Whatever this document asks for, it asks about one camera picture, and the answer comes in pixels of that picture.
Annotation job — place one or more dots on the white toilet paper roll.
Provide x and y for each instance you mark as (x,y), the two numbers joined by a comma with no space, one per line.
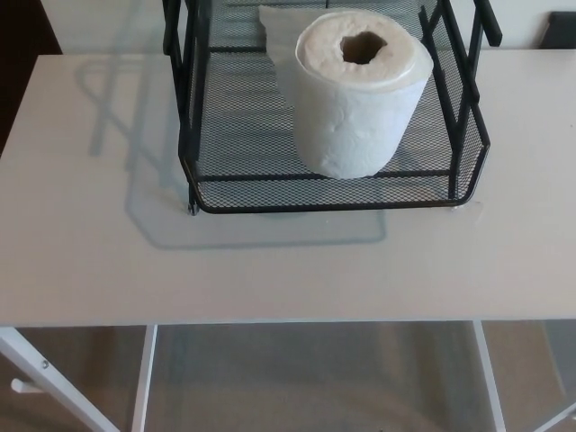
(351,126)

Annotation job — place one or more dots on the dark brown wooden furniture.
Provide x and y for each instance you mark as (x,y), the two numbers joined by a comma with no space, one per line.
(20,54)

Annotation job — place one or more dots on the black chair back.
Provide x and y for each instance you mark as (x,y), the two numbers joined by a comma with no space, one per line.
(562,29)

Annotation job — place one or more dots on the black mesh file tray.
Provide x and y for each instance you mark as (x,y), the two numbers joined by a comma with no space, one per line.
(247,177)

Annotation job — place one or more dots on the white desk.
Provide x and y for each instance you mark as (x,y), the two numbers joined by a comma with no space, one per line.
(288,279)

